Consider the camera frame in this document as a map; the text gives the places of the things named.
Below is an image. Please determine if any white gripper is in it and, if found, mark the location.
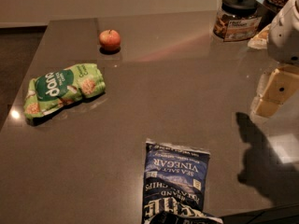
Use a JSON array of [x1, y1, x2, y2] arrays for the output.
[[252, 0, 299, 118]]

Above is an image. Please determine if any clear plastic snack packet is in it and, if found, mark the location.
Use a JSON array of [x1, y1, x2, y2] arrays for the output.
[[248, 25, 270, 49]]

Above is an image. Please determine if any blue chip bag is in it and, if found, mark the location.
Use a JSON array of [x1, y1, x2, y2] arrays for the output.
[[142, 140, 223, 224]]

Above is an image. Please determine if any red apple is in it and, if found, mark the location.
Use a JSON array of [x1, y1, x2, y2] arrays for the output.
[[99, 30, 121, 51]]

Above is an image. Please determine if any green rice chip bag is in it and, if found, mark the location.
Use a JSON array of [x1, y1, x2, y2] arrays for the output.
[[23, 63, 106, 119]]

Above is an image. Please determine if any glass jar with black lid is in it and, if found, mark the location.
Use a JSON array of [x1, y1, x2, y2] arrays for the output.
[[213, 0, 261, 42]]

